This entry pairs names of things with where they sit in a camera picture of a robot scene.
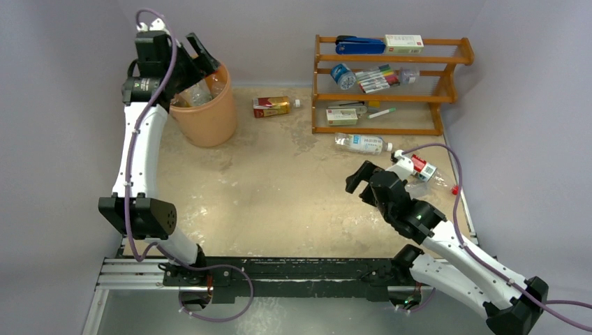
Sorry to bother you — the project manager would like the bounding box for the crushed clear bottle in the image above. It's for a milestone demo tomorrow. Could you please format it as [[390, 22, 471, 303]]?
[[180, 80, 214, 107]]

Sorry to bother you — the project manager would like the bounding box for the red white label bottle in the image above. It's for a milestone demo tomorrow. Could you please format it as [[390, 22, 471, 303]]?
[[406, 154, 459, 198]]

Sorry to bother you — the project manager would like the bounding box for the clear bottle blue label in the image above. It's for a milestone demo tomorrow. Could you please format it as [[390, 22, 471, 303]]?
[[210, 74, 226, 98]]

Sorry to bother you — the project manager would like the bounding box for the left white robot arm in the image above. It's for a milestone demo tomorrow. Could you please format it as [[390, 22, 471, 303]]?
[[98, 30, 220, 285]]

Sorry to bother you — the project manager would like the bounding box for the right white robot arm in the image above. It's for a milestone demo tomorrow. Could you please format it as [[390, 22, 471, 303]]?
[[346, 161, 549, 334]]

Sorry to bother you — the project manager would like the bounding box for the orange plastic bin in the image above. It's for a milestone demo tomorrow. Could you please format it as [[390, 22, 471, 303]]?
[[170, 64, 238, 147]]

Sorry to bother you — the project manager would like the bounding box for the white blue label bottle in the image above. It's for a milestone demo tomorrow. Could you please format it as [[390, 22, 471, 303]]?
[[334, 133, 393, 155]]

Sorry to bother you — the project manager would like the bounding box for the white stapler box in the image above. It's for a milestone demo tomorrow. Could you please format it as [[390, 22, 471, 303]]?
[[326, 108, 358, 126]]

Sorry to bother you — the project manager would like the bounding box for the green white marker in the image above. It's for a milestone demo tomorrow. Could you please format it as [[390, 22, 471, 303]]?
[[367, 107, 397, 119]]

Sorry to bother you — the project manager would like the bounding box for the grey stapler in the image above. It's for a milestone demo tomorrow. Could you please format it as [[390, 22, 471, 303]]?
[[327, 100, 368, 114]]

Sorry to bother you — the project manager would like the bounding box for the red gold tea bottle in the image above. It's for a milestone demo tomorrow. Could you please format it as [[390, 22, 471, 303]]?
[[253, 96, 302, 118]]

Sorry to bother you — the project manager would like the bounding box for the wooden shelf rack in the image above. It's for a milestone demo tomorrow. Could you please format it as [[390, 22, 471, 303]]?
[[311, 35, 475, 136]]

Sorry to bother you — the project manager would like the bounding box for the pack of coloured markers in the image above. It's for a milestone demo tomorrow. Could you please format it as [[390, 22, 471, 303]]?
[[355, 64, 400, 94]]

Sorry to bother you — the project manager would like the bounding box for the blue tape roll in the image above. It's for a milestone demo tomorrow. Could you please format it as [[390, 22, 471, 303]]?
[[330, 63, 357, 90]]

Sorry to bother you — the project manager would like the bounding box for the small clear jar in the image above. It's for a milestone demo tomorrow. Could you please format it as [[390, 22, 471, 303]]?
[[399, 67, 420, 85]]

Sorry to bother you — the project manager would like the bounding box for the blue stapler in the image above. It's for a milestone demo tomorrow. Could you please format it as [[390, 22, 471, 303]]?
[[334, 35, 385, 54]]

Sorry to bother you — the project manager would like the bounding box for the white red box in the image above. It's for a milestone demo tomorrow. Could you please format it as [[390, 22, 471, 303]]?
[[383, 34, 424, 55]]

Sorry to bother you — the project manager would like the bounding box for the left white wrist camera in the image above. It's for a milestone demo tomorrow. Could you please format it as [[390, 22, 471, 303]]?
[[136, 18, 170, 35]]

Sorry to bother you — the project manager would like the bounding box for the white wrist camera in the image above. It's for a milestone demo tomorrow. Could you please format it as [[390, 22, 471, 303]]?
[[136, 18, 170, 35], [386, 150, 414, 180]]

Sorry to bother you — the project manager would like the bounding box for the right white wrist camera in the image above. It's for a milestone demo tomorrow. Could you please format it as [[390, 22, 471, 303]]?
[[386, 150, 414, 180]]

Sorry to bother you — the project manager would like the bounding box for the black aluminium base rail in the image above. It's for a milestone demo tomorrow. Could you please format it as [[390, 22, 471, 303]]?
[[94, 256, 503, 306]]

